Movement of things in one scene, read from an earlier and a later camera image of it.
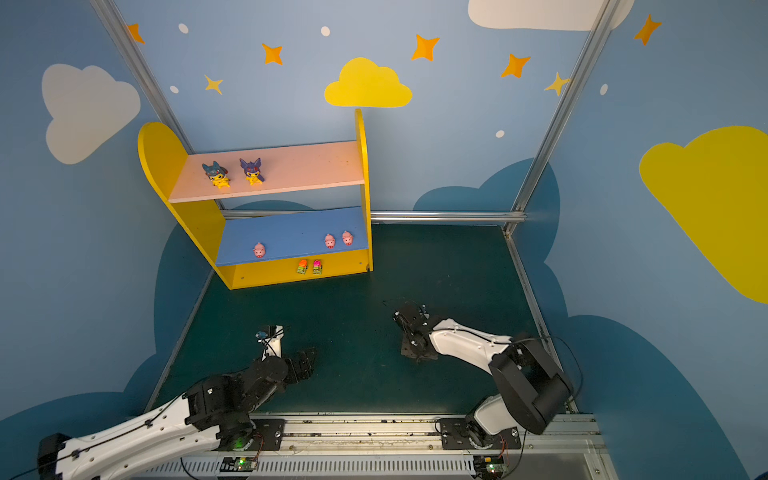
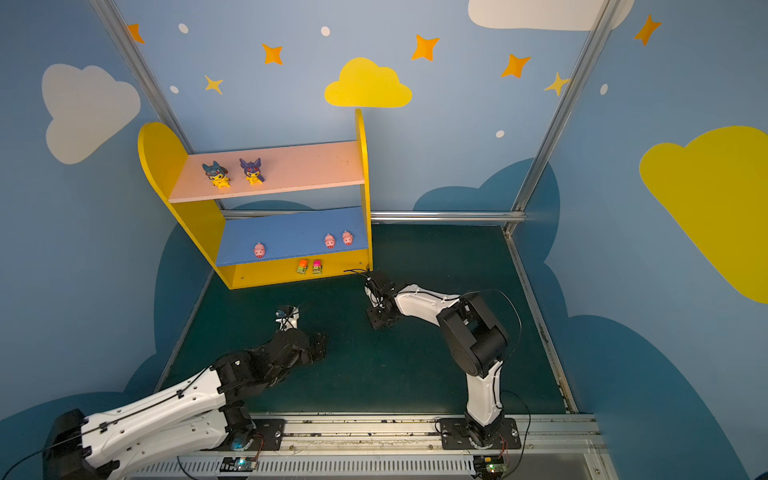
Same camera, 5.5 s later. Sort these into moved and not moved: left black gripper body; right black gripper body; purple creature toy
Moved: right black gripper body; left black gripper body
Not moved: purple creature toy
